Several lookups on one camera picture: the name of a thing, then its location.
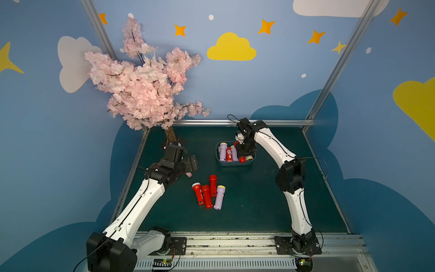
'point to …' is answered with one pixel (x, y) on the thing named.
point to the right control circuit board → (303, 264)
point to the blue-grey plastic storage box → (233, 163)
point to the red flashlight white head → (196, 187)
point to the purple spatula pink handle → (189, 174)
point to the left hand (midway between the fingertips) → (189, 160)
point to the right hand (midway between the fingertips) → (243, 154)
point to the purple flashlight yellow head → (221, 190)
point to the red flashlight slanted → (242, 160)
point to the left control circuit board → (162, 263)
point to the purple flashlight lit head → (248, 157)
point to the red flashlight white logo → (229, 154)
